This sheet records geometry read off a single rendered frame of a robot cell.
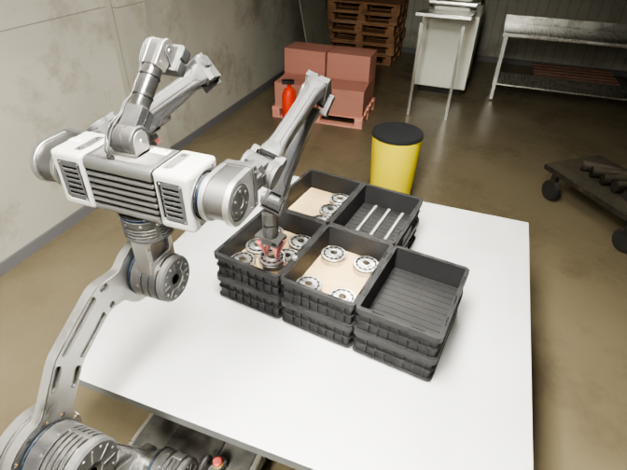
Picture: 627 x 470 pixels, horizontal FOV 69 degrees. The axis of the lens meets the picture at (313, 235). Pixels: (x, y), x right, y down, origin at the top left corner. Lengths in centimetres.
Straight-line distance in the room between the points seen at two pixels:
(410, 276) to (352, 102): 352
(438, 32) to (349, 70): 143
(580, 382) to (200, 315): 201
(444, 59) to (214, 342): 528
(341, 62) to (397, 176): 219
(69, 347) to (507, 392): 135
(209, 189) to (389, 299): 91
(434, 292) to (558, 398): 116
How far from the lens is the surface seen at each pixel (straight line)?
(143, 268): 135
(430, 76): 649
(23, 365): 297
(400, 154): 350
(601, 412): 283
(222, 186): 106
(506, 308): 205
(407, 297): 177
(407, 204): 220
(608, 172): 428
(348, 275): 182
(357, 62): 540
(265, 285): 174
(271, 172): 123
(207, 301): 193
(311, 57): 554
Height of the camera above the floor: 202
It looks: 36 degrees down
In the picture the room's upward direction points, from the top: 1 degrees clockwise
